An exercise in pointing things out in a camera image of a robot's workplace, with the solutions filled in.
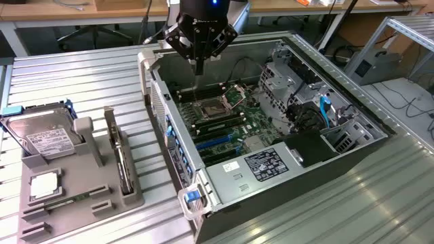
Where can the black RAM slot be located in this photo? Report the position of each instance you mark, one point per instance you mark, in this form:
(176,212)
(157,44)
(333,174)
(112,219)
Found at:
(204,96)
(198,92)

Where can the graphics card with metal bracket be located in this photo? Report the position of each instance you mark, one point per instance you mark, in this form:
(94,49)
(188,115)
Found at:
(120,152)

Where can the wooden desk with white frame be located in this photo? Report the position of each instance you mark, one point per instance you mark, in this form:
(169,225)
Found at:
(34,12)

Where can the CPU socket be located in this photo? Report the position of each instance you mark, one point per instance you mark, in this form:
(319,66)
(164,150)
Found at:
(214,109)

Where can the silver CPU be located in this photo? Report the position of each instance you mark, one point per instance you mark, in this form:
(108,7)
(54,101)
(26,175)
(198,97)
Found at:
(43,185)

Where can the hard disk with blue carrier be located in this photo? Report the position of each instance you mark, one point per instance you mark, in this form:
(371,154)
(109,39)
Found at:
(45,134)

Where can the metal socket cover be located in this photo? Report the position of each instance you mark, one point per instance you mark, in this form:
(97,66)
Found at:
(236,96)

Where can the black slanted pole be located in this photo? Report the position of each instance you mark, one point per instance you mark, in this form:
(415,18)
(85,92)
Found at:
(340,23)

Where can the silver chipset heat sink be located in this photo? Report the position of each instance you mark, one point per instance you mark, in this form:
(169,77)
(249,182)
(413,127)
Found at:
(256,143)

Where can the open dark PC case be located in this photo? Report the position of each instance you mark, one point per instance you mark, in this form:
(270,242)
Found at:
(272,216)

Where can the black office chair base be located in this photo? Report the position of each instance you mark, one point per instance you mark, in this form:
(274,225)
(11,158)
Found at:
(96,33)

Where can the blue plastic latch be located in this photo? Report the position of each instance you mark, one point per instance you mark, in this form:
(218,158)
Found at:
(190,197)

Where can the green RAM stick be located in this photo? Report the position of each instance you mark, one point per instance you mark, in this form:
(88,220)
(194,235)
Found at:
(67,200)

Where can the aluminium slat table frame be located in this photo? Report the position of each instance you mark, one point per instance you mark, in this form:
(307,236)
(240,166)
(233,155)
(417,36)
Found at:
(411,28)

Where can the grey parts rack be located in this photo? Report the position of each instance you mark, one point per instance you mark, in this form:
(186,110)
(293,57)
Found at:
(78,183)

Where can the grey power supply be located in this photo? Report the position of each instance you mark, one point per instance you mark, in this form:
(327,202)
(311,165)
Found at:
(230,183)

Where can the green motherboard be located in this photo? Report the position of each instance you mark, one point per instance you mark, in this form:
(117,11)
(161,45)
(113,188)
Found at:
(258,119)

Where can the brown cardboard box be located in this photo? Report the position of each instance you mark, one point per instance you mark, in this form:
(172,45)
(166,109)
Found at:
(120,5)

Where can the perforated metal drive cage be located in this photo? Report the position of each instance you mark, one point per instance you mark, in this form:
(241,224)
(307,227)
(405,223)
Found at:
(278,84)

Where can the long wooden desk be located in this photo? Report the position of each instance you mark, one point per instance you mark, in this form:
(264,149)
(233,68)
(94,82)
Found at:
(373,7)

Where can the metal disk bay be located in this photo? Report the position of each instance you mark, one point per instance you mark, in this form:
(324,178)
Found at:
(349,137)

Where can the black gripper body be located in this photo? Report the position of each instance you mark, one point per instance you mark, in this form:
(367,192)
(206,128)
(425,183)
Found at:
(204,25)

